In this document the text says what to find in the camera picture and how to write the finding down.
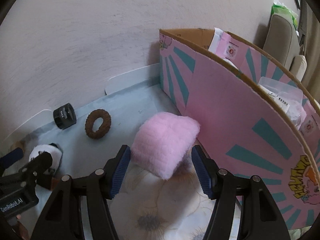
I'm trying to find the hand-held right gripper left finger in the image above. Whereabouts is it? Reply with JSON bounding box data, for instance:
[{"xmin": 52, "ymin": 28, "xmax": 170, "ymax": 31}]
[{"xmin": 31, "ymin": 144, "xmax": 131, "ymax": 240}]

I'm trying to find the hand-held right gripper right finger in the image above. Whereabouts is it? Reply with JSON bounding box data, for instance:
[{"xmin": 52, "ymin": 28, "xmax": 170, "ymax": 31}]
[{"xmin": 191, "ymin": 145, "xmax": 288, "ymax": 240}]

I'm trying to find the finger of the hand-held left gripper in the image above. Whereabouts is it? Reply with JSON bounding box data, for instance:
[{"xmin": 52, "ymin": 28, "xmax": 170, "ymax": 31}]
[
  {"xmin": 17, "ymin": 151, "xmax": 54, "ymax": 188},
  {"xmin": 0, "ymin": 148, "xmax": 24, "ymax": 176}
]

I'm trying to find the spotted panda plush toy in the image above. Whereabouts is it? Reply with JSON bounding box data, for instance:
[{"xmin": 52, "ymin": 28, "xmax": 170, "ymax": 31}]
[{"xmin": 28, "ymin": 143, "xmax": 63, "ymax": 175}]

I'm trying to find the pink plush toy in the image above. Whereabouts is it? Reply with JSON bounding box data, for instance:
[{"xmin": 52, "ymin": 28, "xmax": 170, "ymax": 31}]
[{"xmin": 130, "ymin": 112, "xmax": 201, "ymax": 180}]

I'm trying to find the pink cardboard box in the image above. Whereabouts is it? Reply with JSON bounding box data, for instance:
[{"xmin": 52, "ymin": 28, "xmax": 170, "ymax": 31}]
[{"xmin": 159, "ymin": 28, "xmax": 320, "ymax": 230}]

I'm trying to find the blue floral tablecloth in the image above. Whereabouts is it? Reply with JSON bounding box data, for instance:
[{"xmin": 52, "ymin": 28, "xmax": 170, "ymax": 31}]
[{"xmin": 5, "ymin": 79, "xmax": 240, "ymax": 240}]

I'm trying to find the black cylinder cap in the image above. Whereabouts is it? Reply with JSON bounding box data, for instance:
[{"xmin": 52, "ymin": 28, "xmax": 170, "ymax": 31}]
[{"xmin": 53, "ymin": 103, "xmax": 77, "ymax": 130}]

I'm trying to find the clear plastic packet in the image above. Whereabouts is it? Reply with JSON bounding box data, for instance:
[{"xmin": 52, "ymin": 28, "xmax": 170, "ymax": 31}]
[{"xmin": 257, "ymin": 76, "xmax": 307, "ymax": 128}]

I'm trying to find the pink paper flap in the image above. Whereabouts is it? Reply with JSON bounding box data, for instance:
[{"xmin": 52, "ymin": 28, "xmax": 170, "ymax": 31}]
[{"xmin": 208, "ymin": 28, "xmax": 242, "ymax": 60}]

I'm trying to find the beige chair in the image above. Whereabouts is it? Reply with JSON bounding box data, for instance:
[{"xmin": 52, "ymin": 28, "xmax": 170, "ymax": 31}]
[{"xmin": 262, "ymin": 14, "xmax": 307, "ymax": 83}]

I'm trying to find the green packet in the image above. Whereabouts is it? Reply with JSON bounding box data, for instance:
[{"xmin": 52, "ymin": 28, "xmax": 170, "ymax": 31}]
[{"xmin": 271, "ymin": 0, "xmax": 299, "ymax": 32}]

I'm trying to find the brown ring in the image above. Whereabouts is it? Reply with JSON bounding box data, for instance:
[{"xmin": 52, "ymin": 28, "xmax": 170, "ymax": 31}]
[{"xmin": 85, "ymin": 109, "xmax": 112, "ymax": 139}]

